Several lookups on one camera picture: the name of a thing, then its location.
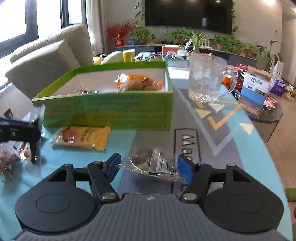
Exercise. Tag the red flower vase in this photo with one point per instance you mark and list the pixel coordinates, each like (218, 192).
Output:
(117, 32)

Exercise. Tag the beige sofa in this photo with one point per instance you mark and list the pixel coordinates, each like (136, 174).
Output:
(36, 65)

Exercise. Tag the dark round side table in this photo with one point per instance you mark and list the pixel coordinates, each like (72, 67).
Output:
(268, 120)

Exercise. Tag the clear barcode snack packet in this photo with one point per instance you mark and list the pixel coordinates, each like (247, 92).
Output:
(152, 162)

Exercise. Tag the purple gift bag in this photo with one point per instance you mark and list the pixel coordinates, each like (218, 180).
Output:
(278, 88)

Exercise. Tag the wall mounted black television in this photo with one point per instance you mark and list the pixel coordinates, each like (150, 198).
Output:
(209, 15)

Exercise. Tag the blue white cardboard box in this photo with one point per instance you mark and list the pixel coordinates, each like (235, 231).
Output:
(254, 90)

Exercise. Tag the green cardboard box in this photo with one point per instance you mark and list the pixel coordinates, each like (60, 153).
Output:
(87, 96)

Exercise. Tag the yellow can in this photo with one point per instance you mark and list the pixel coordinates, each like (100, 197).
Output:
(128, 55)

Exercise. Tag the spider plant in vase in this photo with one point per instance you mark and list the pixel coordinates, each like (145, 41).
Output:
(195, 41)

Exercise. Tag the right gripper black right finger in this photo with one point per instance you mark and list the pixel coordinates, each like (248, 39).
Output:
(230, 197)

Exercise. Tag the teal plastic basket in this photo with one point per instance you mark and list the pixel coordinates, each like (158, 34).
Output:
(177, 63)

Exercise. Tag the yellow sausage snack packet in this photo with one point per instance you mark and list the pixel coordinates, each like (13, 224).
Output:
(82, 137)

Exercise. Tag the clear glass mug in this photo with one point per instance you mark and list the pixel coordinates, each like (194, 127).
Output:
(206, 73)

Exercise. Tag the orange clear pastry packet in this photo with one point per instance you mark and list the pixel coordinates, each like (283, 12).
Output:
(130, 82)

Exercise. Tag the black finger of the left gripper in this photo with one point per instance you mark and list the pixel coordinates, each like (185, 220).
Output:
(23, 131)

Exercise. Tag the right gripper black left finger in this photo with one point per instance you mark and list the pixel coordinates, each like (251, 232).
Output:
(68, 198)

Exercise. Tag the orange tissue box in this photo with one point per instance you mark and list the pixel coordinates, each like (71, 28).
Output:
(170, 49)

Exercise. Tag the clear packet brown nuts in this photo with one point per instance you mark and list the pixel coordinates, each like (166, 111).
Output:
(12, 153)

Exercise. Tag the patterned table mat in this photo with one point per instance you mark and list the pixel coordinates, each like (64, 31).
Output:
(223, 137)

